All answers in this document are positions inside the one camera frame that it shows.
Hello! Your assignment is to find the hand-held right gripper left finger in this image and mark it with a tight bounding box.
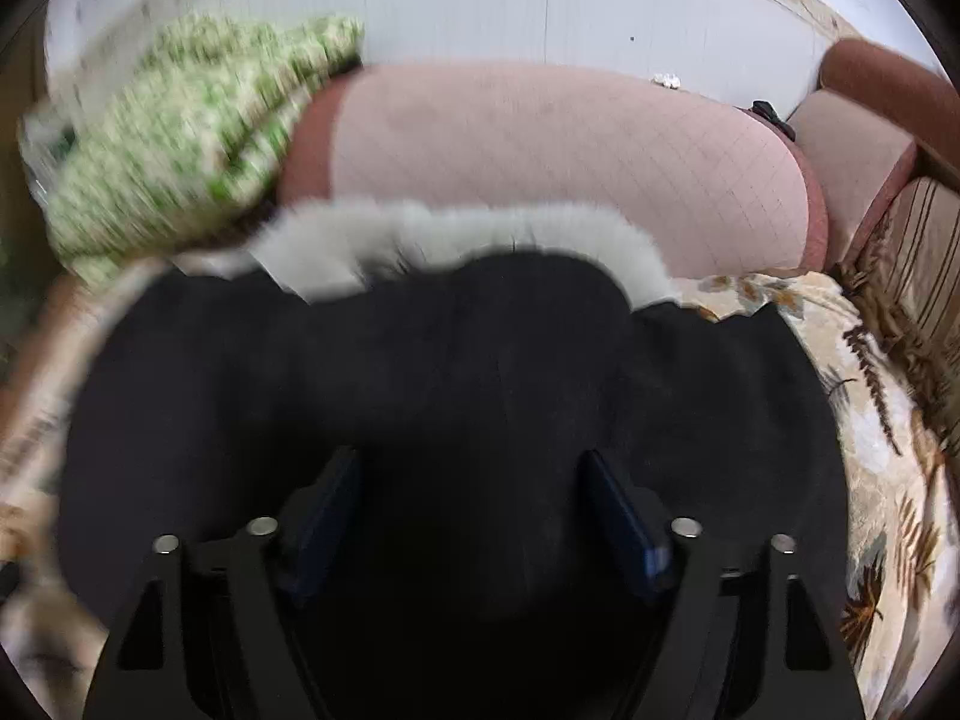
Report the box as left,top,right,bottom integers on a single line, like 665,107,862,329
82,446,365,720

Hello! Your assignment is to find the striped fringed cushion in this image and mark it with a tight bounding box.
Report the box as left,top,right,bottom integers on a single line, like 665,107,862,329
847,176,960,421

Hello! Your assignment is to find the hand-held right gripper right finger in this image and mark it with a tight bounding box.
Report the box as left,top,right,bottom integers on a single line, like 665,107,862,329
581,450,863,720

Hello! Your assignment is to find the leaf printed blanket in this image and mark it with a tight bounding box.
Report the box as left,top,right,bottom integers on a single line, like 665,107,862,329
0,255,960,720

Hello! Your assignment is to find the green patterned pillow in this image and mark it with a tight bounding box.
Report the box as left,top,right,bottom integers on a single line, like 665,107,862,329
19,13,366,290

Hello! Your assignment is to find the pink sofa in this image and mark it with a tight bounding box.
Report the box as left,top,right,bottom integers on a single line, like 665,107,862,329
281,37,953,278

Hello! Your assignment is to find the small black object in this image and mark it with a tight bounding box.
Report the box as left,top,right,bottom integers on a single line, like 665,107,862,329
752,99,797,142

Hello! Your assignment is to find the black coat with fur collar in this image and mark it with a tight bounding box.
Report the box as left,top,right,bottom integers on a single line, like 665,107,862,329
56,195,856,720

